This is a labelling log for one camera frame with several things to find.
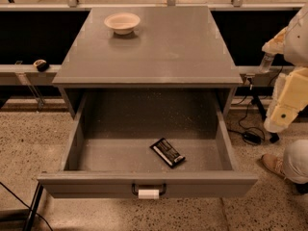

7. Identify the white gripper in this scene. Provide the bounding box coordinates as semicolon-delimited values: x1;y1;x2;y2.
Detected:
261;27;308;134

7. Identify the black rxbar chocolate bar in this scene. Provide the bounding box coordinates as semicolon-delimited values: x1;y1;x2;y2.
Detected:
150;138;186;168

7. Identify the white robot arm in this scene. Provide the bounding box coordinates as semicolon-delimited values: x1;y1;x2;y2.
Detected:
262;4;308;133

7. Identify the grey drawer cabinet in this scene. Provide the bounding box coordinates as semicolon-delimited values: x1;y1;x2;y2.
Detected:
53;7;242;114

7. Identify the open grey top drawer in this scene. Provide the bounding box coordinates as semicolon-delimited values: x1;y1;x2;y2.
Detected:
38;90;258;198

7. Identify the clear plastic water bottle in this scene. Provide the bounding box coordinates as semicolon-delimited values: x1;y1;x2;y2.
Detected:
259;53;275;73

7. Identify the black stand leg right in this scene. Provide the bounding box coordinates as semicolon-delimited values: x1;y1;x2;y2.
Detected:
244;74;281;144

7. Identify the light trouser leg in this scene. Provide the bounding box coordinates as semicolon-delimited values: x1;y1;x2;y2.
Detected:
283;140;308;184

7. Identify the tan shoe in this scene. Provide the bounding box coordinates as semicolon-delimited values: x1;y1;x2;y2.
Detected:
261;154;285;178

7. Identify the white paper bowl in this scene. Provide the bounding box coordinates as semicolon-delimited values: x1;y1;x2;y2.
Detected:
104;13;141;35

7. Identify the black yellow tape measure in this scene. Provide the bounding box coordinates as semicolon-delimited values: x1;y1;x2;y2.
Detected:
33;60;49;72

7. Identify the black tripod leg left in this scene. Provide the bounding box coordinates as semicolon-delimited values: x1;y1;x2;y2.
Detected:
22;183;43;231

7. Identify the black drawer handle white grip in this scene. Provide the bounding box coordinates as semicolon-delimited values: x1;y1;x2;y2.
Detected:
131;184;167;200

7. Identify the grey metal rail shelf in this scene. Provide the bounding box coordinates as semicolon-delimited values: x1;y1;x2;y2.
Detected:
0;64;61;86

